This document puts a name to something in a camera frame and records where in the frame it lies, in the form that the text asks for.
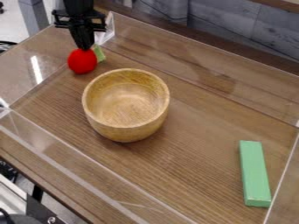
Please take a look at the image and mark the red felt fruit green leaf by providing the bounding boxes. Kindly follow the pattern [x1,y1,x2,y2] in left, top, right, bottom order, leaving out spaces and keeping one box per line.
[68,45,107,74]

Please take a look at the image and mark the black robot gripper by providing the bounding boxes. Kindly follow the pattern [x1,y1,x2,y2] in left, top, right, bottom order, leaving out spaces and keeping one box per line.
[51,0,107,51]

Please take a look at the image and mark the clear acrylic tray walls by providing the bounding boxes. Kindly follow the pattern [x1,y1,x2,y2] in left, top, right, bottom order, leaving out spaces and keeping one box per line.
[0,16,299,224]

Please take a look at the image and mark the grey metal post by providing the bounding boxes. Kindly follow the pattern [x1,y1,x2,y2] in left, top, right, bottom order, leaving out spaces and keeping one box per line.
[18,0,51,36]

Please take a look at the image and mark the round wooden bowl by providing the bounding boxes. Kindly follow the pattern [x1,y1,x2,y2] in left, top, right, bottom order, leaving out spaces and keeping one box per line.
[82,68,171,143]

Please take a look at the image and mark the black cable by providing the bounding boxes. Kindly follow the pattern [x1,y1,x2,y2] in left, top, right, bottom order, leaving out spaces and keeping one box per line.
[0,207,15,224]

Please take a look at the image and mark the green rectangular block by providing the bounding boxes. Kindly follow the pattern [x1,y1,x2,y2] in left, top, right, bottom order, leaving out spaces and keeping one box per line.
[239,140,273,207]

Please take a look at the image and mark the black clamp with bolt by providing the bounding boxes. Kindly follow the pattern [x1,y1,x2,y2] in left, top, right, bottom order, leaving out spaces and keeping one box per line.
[26,195,67,224]

